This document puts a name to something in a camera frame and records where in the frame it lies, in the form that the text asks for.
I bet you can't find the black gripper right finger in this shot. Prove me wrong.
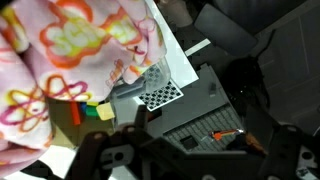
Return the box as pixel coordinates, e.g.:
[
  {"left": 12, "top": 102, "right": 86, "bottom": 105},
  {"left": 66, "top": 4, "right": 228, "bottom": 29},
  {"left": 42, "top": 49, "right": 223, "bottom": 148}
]
[{"left": 259, "top": 123, "right": 304, "bottom": 180}]

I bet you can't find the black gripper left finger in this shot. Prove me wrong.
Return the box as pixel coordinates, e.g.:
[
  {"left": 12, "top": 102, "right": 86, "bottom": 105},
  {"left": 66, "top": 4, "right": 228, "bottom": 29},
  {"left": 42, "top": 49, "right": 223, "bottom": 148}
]
[{"left": 64, "top": 104, "right": 149, "bottom": 180}]

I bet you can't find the pink patterned fleece blanket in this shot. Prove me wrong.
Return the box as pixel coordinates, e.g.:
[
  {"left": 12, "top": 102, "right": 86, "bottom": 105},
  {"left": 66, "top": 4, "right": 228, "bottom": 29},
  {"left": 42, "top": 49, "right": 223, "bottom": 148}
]
[{"left": 0, "top": 0, "right": 168, "bottom": 179}]

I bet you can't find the brown cardboard box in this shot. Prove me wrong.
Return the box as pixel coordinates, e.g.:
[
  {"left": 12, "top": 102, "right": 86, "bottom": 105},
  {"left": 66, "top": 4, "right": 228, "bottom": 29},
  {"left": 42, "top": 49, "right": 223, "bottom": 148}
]
[{"left": 46, "top": 98, "right": 117, "bottom": 149}]

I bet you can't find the dark navy jacket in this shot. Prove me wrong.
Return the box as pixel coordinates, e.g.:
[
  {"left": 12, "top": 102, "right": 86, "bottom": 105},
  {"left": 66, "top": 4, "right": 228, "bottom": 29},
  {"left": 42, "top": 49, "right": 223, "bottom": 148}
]
[{"left": 226, "top": 133, "right": 254, "bottom": 153}]

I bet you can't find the black backpack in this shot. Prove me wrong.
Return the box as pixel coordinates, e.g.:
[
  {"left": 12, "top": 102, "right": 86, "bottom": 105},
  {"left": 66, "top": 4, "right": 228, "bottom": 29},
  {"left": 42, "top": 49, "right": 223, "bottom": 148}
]
[{"left": 221, "top": 56, "right": 272, "bottom": 118}]

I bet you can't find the grey ribbed foam mat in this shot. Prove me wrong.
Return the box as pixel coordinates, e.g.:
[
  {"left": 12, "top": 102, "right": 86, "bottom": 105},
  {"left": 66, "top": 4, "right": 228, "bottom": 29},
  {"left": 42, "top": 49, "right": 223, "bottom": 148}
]
[{"left": 163, "top": 104, "right": 245, "bottom": 154}]

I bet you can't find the dotted calibration board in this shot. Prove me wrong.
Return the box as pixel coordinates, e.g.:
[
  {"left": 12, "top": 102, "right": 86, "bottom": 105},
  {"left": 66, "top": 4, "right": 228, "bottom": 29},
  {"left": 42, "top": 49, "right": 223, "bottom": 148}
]
[{"left": 138, "top": 64, "right": 185, "bottom": 113}]

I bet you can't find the small black flat device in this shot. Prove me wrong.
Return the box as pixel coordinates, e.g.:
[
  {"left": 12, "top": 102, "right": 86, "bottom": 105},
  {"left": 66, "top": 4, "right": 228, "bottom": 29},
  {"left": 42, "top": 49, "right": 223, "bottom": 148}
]
[{"left": 179, "top": 134, "right": 200, "bottom": 151}]

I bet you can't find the white low cabinet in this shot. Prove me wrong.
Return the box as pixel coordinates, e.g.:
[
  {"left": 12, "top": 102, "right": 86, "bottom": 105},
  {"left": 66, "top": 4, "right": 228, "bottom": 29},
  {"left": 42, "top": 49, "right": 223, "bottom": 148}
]
[{"left": 146, "top": 63, "right": 254, "bottom": 155}]

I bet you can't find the white paper sheet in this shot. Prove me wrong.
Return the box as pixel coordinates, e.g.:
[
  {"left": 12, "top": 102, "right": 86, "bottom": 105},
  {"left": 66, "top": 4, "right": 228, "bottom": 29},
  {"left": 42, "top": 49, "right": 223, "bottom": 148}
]
[{"left": 144, "top": 0, "right": 200, "bottom": 89}]

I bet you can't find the orange handled hand tool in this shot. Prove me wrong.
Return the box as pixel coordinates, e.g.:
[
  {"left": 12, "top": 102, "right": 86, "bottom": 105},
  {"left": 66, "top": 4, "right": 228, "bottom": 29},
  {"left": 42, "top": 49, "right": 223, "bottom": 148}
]
[{"left": 208, "top": 128, "right": 245, "bottom": 142}]

